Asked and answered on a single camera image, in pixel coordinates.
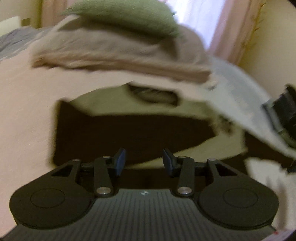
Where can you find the folded beige blanket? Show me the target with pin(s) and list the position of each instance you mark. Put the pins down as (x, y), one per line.
(115, 53)

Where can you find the pink curtain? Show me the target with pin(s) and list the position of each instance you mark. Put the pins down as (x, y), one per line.
(231, 34)

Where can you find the black garment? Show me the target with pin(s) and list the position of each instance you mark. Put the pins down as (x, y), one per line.
(115, 134)

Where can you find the white quilted headboard cushion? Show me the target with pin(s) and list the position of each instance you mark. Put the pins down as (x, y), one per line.
(9, 25)

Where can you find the green pillow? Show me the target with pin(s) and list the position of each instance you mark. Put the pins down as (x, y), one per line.
(129, 16)

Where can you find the pale blue cloth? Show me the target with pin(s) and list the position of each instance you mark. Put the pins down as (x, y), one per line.
(240, 97)

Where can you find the pink and blue bedspread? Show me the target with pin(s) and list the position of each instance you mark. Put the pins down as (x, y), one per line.
(23, 111)

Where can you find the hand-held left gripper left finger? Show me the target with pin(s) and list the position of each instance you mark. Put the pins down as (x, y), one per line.
(120, 162)

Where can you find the grey garment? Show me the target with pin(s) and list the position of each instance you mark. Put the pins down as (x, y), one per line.
(111, 102)

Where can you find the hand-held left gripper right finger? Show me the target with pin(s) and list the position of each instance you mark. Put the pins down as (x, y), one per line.
(168, 163)

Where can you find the white sheet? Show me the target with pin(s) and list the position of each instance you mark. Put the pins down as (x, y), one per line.
(266, 180)

